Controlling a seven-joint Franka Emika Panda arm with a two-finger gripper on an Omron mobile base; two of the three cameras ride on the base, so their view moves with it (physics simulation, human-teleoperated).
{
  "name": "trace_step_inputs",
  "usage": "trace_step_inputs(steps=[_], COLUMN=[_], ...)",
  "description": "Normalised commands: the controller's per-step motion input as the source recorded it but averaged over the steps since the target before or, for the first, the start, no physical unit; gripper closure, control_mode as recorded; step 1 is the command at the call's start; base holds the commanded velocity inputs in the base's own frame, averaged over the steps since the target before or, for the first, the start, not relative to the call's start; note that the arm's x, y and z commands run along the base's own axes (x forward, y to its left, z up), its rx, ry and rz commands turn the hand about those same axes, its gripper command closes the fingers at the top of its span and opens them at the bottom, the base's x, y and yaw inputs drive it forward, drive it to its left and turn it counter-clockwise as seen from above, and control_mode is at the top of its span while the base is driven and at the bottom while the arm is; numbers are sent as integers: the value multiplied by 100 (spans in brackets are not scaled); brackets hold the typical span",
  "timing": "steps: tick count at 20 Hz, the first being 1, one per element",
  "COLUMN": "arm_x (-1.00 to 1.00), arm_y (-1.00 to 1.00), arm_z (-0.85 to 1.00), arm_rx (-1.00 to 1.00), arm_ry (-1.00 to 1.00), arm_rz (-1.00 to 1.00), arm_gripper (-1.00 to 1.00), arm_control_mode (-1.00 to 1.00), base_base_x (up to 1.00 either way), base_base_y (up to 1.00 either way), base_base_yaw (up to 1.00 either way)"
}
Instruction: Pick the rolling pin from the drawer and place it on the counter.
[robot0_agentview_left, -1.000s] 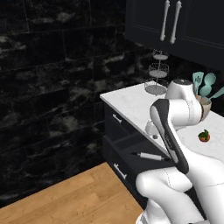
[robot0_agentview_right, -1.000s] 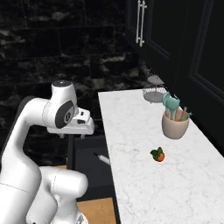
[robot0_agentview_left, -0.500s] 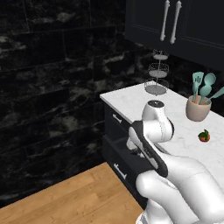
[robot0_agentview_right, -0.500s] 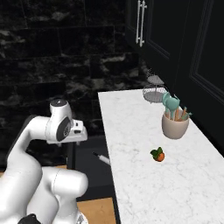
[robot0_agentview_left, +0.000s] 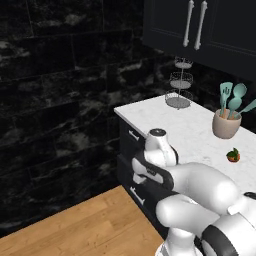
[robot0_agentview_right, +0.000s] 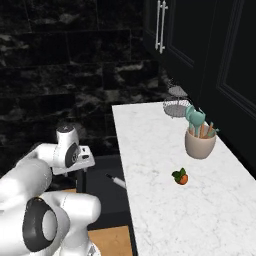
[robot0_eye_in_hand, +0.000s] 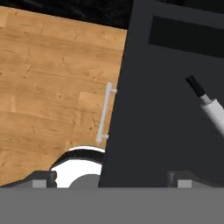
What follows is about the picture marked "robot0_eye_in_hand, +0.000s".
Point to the round white and black object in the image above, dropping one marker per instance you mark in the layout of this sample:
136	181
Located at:
78	169

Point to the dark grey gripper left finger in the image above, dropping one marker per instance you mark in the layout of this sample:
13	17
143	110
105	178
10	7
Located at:
43	176

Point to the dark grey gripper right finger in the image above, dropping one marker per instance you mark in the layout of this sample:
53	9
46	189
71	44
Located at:
186	176

